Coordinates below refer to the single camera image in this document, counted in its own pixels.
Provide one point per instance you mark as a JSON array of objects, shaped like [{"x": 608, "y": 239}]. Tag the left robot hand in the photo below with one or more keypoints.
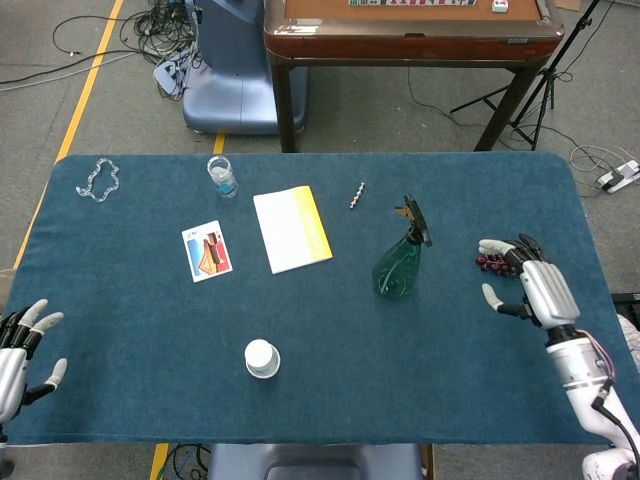
[{"x": 10, "y": 370}]

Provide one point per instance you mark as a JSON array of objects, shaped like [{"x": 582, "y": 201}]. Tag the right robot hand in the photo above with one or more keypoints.
[{"x": 542, "y": 290}]

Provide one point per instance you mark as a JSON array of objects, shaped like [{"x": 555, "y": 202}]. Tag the green spray bottle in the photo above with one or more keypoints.
[{"x": 400, "y": 265}]

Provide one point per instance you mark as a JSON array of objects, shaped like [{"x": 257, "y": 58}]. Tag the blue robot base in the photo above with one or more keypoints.
[{"x": 235, "y": 75}]

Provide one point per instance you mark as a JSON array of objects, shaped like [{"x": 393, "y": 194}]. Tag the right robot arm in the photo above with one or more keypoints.
[{"x": 592, "y": 395}]

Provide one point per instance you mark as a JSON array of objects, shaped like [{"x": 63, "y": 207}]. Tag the clear plastic water bottle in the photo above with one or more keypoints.
[{"x": 222, "y": 176}]

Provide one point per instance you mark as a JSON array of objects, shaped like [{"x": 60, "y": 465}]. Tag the red grape bunch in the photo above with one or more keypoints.
[{"x": 492, "y": 263}]

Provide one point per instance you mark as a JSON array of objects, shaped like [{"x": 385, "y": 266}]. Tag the white power strip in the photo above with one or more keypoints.
[{"x": 619, "y": 176}]

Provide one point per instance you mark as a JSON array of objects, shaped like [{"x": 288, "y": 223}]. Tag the small metal screw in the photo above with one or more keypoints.
[{"x": 357, "y": 195}]

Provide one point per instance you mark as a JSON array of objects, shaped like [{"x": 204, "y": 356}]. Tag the black tripod stand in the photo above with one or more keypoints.
[{"x": 545, "y": 75}]

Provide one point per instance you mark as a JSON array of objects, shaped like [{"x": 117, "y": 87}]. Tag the colourful picture card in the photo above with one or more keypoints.
[{"x": 207, "y": 251}]

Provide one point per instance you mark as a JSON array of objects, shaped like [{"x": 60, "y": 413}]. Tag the blue table cloth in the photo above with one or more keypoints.
[{"x": 310, "y": 320}]

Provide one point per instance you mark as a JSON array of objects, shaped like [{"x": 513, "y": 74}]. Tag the white paper cup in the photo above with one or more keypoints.
[{"x": 261, "y": 358}]

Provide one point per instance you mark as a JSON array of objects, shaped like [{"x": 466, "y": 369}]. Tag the yellow white notebook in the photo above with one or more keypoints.
[{"x": 292, "y": 229}]

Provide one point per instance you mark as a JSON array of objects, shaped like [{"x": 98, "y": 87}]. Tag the brown mahjong table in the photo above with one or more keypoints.
[{"x": 415, "y": 35}]

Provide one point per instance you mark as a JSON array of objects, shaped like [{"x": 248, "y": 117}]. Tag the blue grey robot torso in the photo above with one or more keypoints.
[{"x": 312, "y": 462}]

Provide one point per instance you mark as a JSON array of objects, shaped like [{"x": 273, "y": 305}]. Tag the white mahjong tile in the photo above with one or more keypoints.
[{"x": 499, "y": 5}]

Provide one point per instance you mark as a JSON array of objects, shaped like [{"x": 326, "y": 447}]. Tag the row of mahjong tiles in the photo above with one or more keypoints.
[{"x": 412, "y": 2}]

